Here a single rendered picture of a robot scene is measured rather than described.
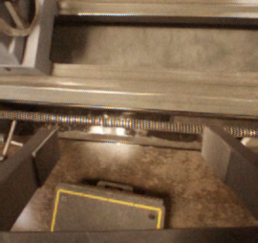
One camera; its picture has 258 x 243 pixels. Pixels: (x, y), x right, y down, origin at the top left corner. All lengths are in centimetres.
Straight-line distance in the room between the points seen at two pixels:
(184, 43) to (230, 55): 19
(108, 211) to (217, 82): 96
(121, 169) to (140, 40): 101
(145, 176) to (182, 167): 29
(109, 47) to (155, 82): 30
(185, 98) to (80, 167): 115
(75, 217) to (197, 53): 115
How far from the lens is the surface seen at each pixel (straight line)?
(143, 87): 68
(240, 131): 84
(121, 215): 128
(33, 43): 73
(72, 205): 134
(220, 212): 168
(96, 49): 89
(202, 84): 71
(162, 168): 152
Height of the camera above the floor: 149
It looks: 82 degrees down
